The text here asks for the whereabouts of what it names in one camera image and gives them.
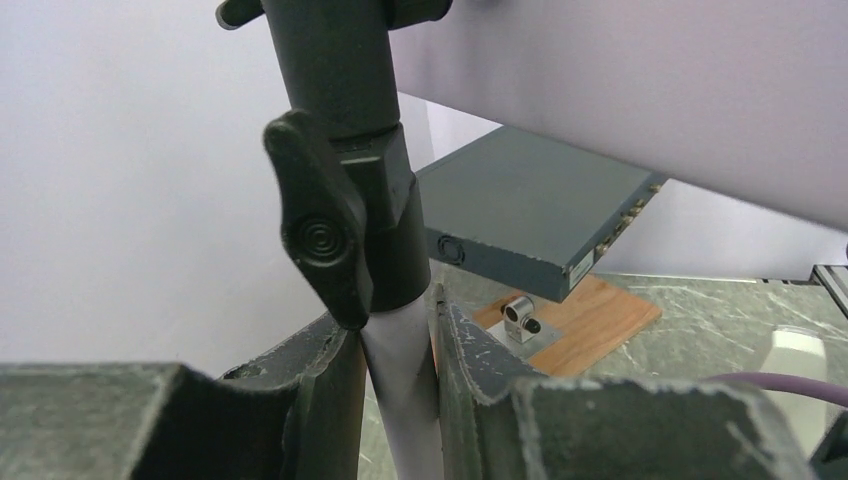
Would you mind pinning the white perforated music stand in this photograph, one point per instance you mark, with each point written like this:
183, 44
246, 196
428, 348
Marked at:
745, 98

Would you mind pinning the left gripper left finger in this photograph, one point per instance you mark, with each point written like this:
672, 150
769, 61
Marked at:
293, 412

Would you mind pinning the dark green rack unit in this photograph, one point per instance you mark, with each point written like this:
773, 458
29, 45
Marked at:
529, 212

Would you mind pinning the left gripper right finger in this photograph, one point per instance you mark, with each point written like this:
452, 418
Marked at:
503, 419

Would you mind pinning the wooden base board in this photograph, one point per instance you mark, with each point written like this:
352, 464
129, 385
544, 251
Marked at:
593, 321

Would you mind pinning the metal mounting bracket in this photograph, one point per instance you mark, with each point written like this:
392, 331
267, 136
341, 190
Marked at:
521, 331

